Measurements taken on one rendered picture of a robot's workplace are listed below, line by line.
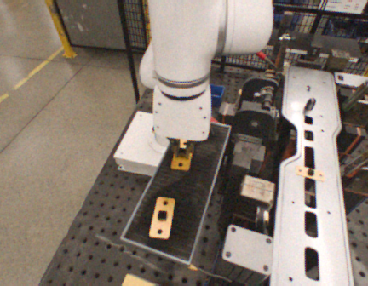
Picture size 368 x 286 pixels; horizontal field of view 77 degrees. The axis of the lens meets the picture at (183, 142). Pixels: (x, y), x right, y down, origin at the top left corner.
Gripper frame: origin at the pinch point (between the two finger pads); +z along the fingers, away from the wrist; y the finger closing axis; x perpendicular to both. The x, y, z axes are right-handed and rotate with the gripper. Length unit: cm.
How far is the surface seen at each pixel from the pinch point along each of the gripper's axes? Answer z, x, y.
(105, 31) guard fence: 85, 242, -140
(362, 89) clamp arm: 15, 53, 60
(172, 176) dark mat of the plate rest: 8.0, -2.5, -2.0
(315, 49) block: 18, 89, 51
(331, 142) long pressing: 24, 31, 48
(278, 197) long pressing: 23.6, 5.6, 27.1
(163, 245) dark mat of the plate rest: 8.0, -17.7, -0.5
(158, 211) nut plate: 6.8, -11.8, -2.8
